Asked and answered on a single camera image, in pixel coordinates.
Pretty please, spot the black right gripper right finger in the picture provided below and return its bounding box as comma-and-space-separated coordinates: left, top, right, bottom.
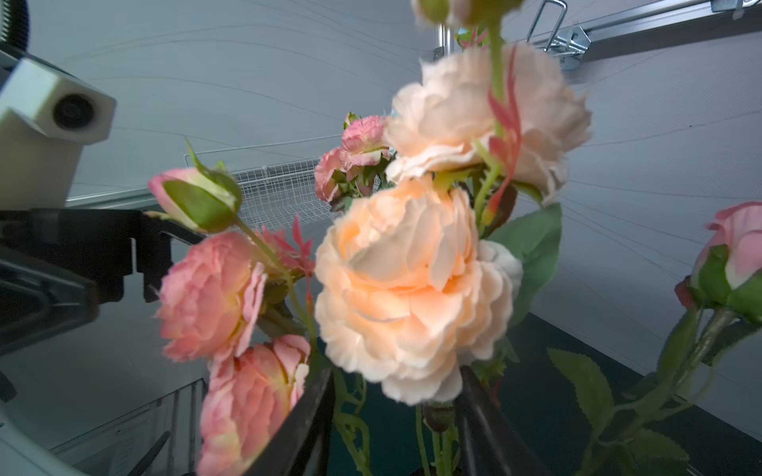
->
454, 366, 551, 476

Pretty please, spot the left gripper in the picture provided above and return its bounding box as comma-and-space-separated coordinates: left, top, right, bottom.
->
1, 208, 202, 354

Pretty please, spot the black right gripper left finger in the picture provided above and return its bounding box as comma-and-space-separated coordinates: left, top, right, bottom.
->
244, 370, 335, 476

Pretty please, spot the peach pink peony spray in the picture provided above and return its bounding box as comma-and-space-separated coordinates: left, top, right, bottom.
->
148, 161, 315, 475

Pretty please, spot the large pink rose stem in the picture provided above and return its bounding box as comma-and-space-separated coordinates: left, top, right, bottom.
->
315, 178, 562, 475

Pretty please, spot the small pink rose spray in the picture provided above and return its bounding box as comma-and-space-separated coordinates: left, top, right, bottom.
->
315, 113, 396, 211

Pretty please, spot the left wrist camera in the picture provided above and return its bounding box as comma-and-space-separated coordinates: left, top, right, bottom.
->
1, 56, 117, 210

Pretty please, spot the white wire basket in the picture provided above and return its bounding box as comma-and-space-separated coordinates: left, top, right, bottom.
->
64, 133, 343, 230

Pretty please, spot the aluminium crossbar rail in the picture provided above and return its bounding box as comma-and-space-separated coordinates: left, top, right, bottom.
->
535, 1, 761, 45

